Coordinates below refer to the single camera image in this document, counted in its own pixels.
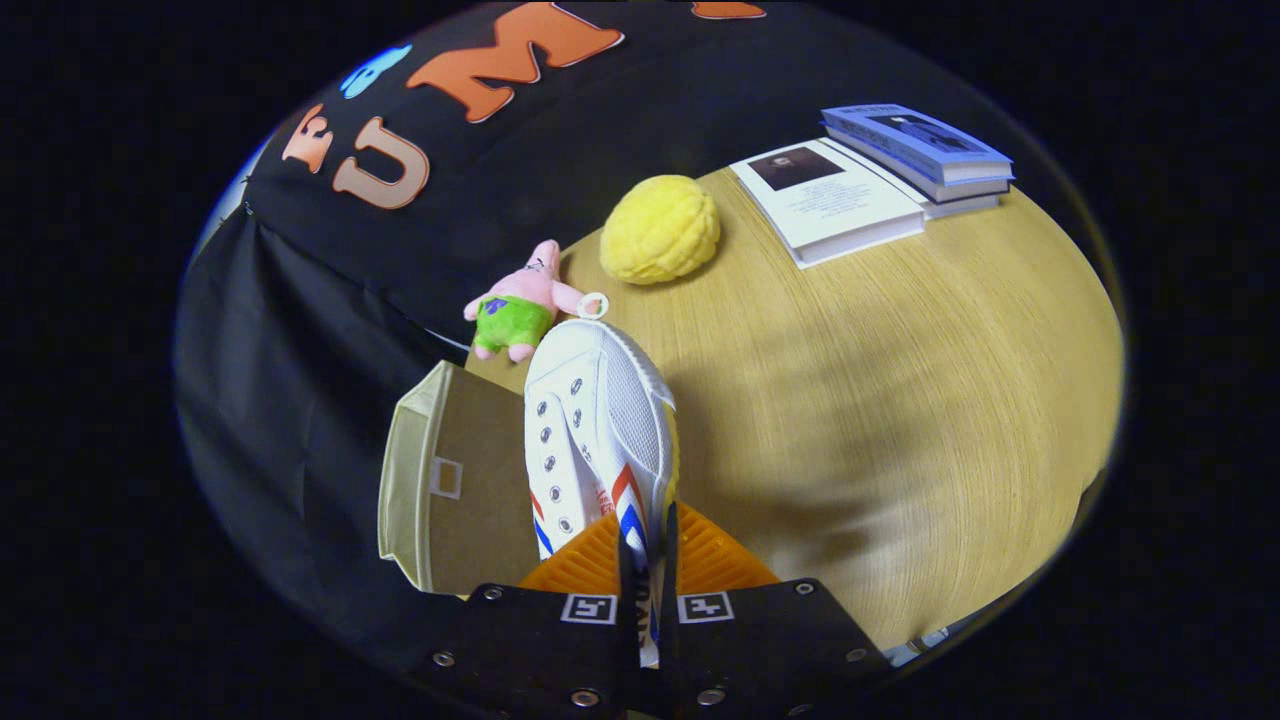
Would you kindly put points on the white portrait cover book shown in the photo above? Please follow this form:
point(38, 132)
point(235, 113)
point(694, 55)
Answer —
point(830, 205)

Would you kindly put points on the white canvas shoe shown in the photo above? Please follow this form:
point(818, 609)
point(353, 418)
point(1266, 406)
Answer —
point(600, 400)

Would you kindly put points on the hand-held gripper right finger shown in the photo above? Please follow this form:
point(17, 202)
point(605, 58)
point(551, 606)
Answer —
point(760, 650)

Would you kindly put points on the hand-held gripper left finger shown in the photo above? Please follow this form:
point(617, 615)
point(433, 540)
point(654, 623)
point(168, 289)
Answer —
point(540, 650)

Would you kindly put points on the yellow plush ball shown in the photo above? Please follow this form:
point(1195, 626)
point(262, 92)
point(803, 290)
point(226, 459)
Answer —
point(660, 230)

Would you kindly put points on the blue cover book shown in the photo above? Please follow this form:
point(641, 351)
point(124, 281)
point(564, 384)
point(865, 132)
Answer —
point(915, 140)

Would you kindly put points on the pink starfish plush toy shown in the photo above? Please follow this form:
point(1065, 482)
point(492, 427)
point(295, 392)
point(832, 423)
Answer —
point(520, 305)

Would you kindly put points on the black backdrop cloth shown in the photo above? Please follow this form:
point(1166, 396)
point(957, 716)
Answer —
point(300, 350)

